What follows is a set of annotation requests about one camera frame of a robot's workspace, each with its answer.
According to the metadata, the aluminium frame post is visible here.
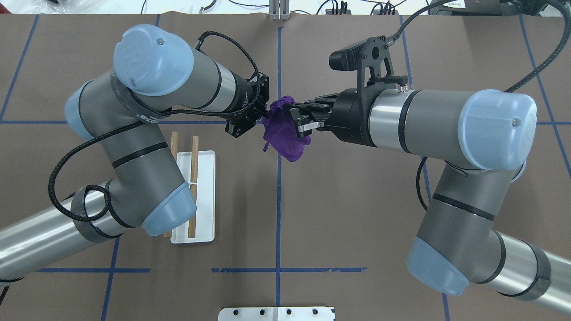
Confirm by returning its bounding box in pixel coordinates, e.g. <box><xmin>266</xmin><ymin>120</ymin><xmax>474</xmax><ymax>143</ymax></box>
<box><xmin>269</xmin><ymin>0</ymin><xmax>291</xmax><ymax>21</ymax></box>

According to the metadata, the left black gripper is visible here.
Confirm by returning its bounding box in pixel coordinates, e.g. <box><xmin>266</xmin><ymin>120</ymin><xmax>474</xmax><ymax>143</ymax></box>
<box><xmin>225</xmin><ymin>72</ymin><xmax>269</xmax><ymax>138</ymax></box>

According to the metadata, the left black braided cable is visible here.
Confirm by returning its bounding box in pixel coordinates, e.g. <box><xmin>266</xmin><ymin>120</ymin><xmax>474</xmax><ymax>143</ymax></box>
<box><xmin>48</xmin><ymin>30</ymin><xmax>262</xmax><ymax>222</ymax></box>

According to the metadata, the white towel rack with wooden bars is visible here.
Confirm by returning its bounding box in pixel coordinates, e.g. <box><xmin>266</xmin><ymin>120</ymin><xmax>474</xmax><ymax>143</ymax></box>
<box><xmin>165</xmin><ymin>132</ymin><xmax>215</xmax><ymax>244</ymax></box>

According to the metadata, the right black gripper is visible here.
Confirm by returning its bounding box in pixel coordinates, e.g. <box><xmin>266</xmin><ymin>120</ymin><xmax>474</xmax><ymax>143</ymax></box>
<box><xmin>288</xmin><ymin>89</ymin><xmax>377</xmax><ymax>148</ymax></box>

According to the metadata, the black braided cable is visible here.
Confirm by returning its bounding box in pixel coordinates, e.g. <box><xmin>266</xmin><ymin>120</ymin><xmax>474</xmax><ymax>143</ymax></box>
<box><xmin>48</xmin><ymin>30</ymin><xmax>262</xmax><ymax>222</ymax></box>
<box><xmin>385</xmin><ymin>0</ymin><xmax>571</xmax><ymax>212</ymax></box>

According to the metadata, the purple towel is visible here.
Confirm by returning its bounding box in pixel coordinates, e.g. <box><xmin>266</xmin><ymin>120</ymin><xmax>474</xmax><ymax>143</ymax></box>
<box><xmin>261</xmin><ymin>95</ymin><xmax>311</xmax><ymax>162</ymax></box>

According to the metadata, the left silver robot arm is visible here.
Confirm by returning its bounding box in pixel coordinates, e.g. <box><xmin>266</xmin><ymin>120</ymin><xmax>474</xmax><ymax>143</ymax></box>
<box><xmin>0</xmin><ymin>24</ymin><xmax>269</xmax><ymax>286</ymax></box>

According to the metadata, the black computer box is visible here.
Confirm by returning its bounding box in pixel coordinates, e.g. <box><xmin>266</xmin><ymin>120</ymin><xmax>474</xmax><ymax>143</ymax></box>
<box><xmin>428</xmin><ymin>0</ymin><xmax>548</xmax><ymax>16</ymax></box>

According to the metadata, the white pedestal column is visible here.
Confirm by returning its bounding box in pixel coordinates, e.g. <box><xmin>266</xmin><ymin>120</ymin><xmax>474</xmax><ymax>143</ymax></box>
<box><xmin>218</xmin><ymin>306</ymin><xmax>336</xmax><ymax>321</ymax></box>

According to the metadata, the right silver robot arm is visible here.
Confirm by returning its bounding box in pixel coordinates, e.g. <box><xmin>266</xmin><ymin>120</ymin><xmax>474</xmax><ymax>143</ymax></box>
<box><xmin>284</xmin><ymin>85</ymin><xmax>570</xmax><ymax>314</ymax></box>

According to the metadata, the right black braided cable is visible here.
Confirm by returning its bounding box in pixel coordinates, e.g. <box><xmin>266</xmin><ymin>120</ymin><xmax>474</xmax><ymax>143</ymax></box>
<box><xmin>385</xmin><ymin>0</ymin><xmax>571</xmax><ymax>212</ymax></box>

